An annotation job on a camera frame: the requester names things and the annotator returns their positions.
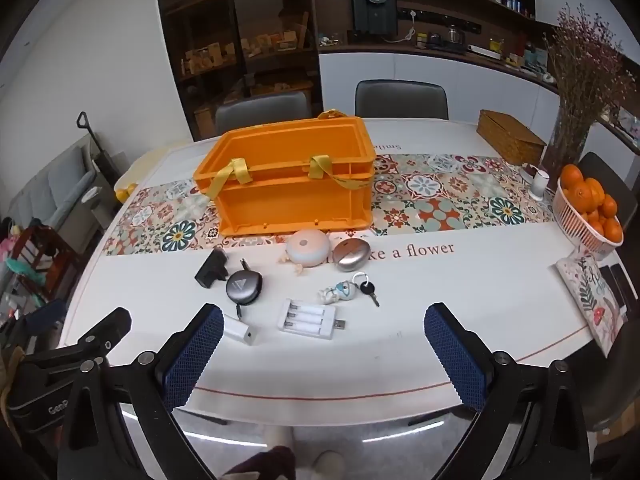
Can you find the person's maroon trouser leg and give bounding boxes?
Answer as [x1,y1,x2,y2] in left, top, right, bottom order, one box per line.
[221,445,297,480]

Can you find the doll keychain with key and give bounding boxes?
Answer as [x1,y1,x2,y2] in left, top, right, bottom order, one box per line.
[319,272,381,308]

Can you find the red-brown wooden rack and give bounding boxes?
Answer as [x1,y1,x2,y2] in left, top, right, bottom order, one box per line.
[7,225,83,306]

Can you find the small white charger block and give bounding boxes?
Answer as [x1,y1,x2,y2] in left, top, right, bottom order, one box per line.
[220,313,260,346]

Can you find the blue cloth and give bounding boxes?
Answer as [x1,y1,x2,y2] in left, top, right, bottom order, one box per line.
[20,300,69,337]

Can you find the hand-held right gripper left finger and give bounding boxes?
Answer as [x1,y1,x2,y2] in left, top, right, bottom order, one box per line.
[60,303,226,480]

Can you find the glass vase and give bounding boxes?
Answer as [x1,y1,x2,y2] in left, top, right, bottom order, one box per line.
[541,102,594,182]

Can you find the wicker box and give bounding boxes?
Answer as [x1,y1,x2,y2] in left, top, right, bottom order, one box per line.
[476,109,547,166]

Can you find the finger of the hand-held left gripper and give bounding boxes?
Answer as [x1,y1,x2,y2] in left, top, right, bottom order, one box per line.
[70,307,133,363]

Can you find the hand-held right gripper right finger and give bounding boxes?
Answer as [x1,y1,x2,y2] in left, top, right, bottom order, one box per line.
[424,302,593,480]

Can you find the small white cup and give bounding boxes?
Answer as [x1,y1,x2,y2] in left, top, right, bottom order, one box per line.
[530,170,550,202]

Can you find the black power adapter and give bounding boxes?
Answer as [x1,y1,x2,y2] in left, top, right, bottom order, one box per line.
[194,247,228,290]

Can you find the round grey cable reel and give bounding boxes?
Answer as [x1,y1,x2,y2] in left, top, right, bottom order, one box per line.
[225,258,264,321]

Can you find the white printed tablecloth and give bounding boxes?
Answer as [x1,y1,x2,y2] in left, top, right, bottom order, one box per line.
[57,119,626,428]

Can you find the grey dining chair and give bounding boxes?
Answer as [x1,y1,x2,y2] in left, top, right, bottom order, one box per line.
[215,91,313,136]

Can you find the oval metallic hand warmer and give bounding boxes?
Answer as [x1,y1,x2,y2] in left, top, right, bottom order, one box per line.
[332,238,372,272]

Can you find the glass door cabinet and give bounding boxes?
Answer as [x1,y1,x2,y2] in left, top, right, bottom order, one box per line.
[155,0,322,141]

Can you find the orange plastic crate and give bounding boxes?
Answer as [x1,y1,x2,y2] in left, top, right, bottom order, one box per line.
[192,108,377,238]

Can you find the white battery charger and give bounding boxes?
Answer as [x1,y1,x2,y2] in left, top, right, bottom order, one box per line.
[277,298,347,342]

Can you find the pile of oranges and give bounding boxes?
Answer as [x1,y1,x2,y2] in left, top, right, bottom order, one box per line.
[559,163,624,243]

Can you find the dried flower bouquet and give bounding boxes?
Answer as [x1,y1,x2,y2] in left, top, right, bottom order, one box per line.
[542,2,638,126]

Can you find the white plastic basket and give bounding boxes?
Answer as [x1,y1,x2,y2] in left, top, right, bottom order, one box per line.
[551,180,625,253]

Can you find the round pink night light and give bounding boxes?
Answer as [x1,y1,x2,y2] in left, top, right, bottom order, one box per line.
[279,229,332,277]

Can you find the dark wooden wall shelf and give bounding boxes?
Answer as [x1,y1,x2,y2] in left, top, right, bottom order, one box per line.
[310,0,537,52]

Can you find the black trolley handle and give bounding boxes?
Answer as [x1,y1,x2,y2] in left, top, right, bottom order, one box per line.
[76,111,121,186]

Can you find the dark dining chair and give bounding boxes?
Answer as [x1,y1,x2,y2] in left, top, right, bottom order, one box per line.
[575,152,637,221]
[355,80,449,121]
[562,320,640,432]

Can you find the grey sofa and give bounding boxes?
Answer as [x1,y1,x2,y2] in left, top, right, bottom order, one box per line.
[10,137,126,241]

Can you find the white slipper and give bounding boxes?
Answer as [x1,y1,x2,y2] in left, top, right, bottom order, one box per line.
[309,450,347,480]

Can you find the black coffee machine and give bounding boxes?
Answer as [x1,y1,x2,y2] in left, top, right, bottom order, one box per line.
[351,0,398,43]

